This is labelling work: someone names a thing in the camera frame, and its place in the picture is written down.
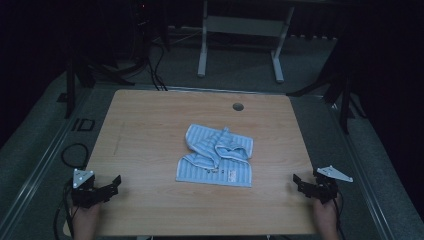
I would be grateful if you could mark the blue striped towel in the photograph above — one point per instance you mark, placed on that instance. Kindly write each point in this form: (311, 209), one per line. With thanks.
(213, 160)

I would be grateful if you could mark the dark equipment rack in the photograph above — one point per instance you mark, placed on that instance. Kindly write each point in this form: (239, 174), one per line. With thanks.
(143, 23)

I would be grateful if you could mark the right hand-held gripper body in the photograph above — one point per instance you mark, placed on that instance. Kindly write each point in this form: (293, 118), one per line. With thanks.
(325, 190)

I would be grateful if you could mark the person's left hand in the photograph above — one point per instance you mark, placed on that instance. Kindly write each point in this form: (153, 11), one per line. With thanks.
(85, 216)

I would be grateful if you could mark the person's right hand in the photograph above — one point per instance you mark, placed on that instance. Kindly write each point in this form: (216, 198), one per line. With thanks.
(325, 213)

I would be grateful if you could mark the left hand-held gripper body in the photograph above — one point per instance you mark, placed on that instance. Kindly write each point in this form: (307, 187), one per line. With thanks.
(85, 196)

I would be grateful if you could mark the white metal table frame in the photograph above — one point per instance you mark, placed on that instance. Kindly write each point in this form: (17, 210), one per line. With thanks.
(240, 26)

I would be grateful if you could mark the black metal stand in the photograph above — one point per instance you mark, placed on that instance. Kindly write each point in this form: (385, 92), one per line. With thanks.
(345, 96)
(70, 86)

